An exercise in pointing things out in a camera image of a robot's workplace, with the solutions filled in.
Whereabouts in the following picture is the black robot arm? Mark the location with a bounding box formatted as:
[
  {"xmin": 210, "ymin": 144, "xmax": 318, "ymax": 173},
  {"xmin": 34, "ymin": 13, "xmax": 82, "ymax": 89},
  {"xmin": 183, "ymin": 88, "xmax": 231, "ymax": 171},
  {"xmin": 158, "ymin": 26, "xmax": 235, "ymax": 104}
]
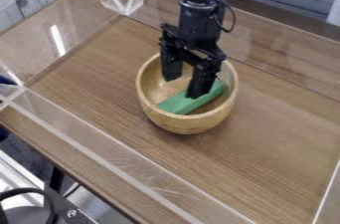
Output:
[{"xmin": 159, "ymin": 0, "xmax": 230, "ymax": 99}]

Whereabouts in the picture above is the clear acrylic tray wall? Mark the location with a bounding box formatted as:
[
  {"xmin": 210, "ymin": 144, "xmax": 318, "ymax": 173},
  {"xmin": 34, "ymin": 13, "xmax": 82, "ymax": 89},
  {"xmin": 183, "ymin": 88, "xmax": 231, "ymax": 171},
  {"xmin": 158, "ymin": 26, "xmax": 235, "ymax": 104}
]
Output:
[{"xmin": 0, "ymin": 0, "xmax": 340, "ymax": 224}]

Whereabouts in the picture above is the brown wooden bowl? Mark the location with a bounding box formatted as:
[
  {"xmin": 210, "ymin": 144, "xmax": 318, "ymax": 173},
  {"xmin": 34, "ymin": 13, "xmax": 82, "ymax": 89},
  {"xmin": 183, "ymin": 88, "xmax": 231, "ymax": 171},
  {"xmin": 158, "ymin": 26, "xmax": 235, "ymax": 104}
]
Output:
[{"xmin": 135, "ymin": 55, "xmax": 238, "ymax": 134}]

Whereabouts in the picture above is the black cable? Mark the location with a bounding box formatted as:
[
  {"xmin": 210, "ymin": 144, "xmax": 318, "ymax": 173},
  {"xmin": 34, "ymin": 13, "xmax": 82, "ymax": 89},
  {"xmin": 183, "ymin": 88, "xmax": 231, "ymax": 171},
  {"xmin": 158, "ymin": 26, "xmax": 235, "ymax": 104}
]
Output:
[{"xmin": 0, "ymin": 187, "xmax": 57, "ymax": 224}]

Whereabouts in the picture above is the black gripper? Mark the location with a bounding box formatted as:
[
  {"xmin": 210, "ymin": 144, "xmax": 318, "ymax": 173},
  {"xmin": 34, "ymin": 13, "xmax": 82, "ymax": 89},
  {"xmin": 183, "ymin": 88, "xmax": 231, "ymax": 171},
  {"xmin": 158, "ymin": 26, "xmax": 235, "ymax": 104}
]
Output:
[{"xmin": 159, "ymin": 24, "xmax": 225, "ymax": 99}]

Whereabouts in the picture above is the green rectangular block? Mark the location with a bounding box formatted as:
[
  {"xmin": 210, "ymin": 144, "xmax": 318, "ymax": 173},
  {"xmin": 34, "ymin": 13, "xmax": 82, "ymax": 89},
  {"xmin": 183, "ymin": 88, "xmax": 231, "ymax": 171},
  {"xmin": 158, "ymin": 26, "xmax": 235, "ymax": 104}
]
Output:
[{"xmin": 157, "ymin": 80, "xmax": 225, "ymax": 115}]

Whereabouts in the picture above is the black metal bracket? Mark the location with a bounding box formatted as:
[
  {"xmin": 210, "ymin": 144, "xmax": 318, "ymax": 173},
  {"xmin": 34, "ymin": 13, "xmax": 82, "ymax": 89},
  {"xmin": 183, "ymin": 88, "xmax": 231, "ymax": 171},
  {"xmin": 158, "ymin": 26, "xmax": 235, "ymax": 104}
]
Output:
[{"xmin": 43, "ymin": 187, "xmax": 98, "ymax": 224}]

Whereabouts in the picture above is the black table leg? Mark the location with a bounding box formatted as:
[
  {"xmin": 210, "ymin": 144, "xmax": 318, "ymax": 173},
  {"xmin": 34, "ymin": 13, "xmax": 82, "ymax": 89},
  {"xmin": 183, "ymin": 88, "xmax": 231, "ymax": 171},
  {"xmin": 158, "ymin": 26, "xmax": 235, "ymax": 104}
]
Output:
[{"xmin": 49, "ymin": 167, "xmax": 65, "ymax": 193}]

